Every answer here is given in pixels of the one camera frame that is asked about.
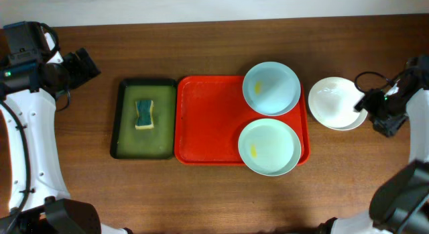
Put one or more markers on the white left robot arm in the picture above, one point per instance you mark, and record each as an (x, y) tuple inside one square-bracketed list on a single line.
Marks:
[(40, 201)]

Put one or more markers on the red plastic tray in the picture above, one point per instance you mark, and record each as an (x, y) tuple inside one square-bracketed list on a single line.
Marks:
[(211, 113)]

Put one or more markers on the green and yellow sponge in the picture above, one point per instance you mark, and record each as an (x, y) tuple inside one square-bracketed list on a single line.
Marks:
[(144, 110)]

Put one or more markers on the light blue plate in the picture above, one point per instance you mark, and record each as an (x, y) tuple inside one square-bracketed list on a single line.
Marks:
[(271, 88)]

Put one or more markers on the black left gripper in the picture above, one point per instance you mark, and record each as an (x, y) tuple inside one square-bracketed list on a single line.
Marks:
[(79, 67)]

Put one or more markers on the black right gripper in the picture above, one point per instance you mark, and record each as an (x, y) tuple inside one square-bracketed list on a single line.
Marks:
[(369, 99)]

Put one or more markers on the white plate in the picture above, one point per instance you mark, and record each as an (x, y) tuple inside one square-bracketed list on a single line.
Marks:
[(332, 103)]

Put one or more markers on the light green plate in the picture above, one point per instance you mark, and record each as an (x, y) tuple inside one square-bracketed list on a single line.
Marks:
[(269, 147)]

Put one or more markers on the black tray with green liquid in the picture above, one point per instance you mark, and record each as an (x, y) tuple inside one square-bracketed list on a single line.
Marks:
[(157, 143)]

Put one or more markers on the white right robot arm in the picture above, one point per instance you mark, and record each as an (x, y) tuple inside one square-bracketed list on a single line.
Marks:
[(401, 204)]

